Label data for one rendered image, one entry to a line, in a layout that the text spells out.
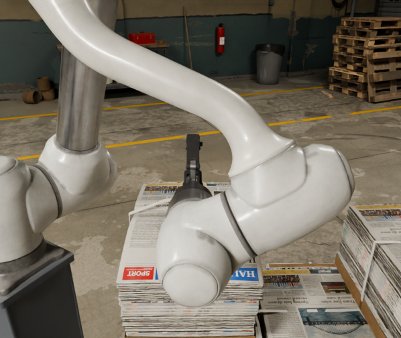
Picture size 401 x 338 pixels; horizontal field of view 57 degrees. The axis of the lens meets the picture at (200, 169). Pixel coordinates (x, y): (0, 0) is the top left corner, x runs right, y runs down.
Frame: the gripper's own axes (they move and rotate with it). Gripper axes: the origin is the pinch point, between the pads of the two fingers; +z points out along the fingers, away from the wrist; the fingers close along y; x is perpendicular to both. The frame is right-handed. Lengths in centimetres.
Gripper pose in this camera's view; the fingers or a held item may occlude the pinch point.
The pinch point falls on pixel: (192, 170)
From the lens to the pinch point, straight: 83.5
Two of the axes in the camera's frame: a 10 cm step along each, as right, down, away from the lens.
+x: 10.0, 0.1, 0.2
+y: -0.1, 9.4, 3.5
